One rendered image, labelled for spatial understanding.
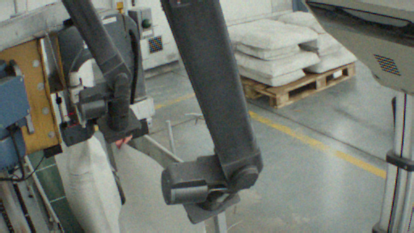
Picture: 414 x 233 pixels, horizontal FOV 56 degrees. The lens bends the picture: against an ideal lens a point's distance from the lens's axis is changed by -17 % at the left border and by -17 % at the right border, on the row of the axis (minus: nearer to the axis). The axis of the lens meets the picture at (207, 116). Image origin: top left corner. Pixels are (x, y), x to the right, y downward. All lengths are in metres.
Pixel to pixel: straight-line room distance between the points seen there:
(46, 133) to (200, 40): 0.84
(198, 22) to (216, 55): 0.05
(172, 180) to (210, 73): 0.22
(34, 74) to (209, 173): 0.66
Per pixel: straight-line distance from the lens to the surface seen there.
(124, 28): 1.25
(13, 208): 1.38
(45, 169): 2.67
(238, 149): 0.61
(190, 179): 0.67
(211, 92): 0.52
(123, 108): 1.06
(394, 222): 1.25
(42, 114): 1.23
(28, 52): 1.18
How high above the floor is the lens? 1.50
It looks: 23 degrees down
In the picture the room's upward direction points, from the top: 8 degrees counter-clockwise
